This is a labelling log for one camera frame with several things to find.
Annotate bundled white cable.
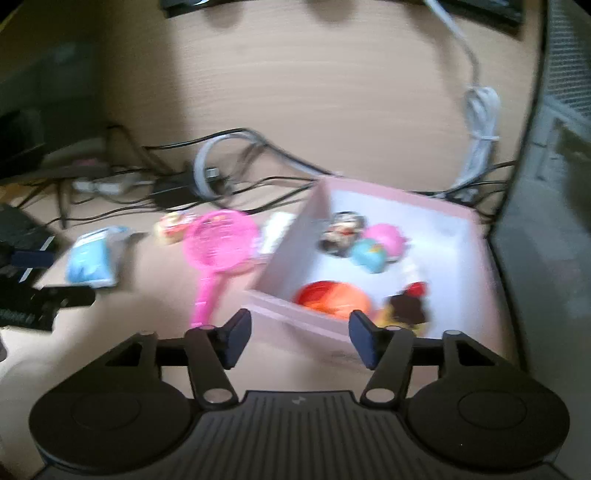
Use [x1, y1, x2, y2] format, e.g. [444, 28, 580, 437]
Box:
[421, 0, 502, 199]

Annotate pink toy net scoop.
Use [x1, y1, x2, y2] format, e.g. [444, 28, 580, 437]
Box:
[183, 210, 259, 328]

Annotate black power adapter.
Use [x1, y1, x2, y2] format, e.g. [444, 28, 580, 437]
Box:
[148, 172, 206, 210]

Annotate grey looped cable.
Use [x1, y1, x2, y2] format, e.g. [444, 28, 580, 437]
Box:
[192, 132, 334, 197]

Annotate yellow pudding toy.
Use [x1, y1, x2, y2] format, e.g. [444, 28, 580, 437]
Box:
[373, 281, 430, 336]

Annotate black cables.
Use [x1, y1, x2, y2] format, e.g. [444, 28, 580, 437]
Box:
[0, 121, 518, 232]

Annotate computer tower case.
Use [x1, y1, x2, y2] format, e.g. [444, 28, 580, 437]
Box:
[490, 1, 590, 393]

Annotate red camera toy keychain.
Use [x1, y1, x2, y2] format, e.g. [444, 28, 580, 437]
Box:
[153, 212, 197, 245]

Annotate orange toy figure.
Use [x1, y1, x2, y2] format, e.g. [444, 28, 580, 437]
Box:
[322, 282, 373, 321]

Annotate black-haired doll keychain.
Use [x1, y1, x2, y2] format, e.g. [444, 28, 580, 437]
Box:
[318, 211, 366, 257]

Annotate black keyboard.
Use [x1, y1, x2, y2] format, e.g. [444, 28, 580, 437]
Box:
[0, 203, 58, 253]

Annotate black monitor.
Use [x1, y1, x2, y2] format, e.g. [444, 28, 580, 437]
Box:
[1, 1, 107, 183]

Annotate red plastic lid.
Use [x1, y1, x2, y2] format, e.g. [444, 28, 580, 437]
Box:
[294, 281, 335, 314]

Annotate white adapter box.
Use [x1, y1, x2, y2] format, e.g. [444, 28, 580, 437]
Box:
[257, 211, 296, 258]

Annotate blue tissue packet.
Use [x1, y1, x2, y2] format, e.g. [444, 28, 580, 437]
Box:
[65, 226, 132, 289]

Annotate pink bird toy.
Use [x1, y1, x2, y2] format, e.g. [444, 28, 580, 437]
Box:
[349, 223, 408, 274]

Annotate white power strip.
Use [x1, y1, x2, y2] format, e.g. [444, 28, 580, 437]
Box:
[72, 172, 153, 197]

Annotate pink cardboard box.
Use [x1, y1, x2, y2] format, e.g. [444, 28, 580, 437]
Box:
[243, 177, 511, 369]

